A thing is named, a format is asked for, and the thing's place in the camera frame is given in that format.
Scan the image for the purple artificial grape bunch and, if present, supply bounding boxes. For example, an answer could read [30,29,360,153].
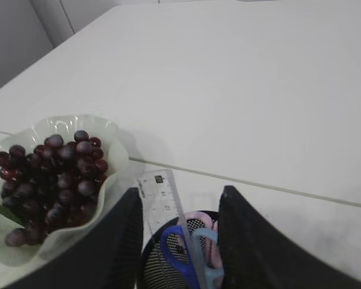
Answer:
[0,130,109,247]

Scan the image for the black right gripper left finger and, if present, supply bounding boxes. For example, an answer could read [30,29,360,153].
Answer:
[6,187,143,288]

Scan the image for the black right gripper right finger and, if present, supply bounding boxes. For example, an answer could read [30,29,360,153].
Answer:
[218,185,361,288]

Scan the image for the pink scissors purple sheath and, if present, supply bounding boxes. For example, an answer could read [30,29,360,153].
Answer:
[171,211,224,288]

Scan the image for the blue scissors with sheath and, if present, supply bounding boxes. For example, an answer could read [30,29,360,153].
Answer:
[159,225,225,289]

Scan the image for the clear plastic ruler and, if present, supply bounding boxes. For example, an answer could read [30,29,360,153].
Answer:
[137,169,206,288]

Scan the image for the black mesh pen cup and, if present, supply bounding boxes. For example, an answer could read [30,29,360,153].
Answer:
[137,211,218,288]

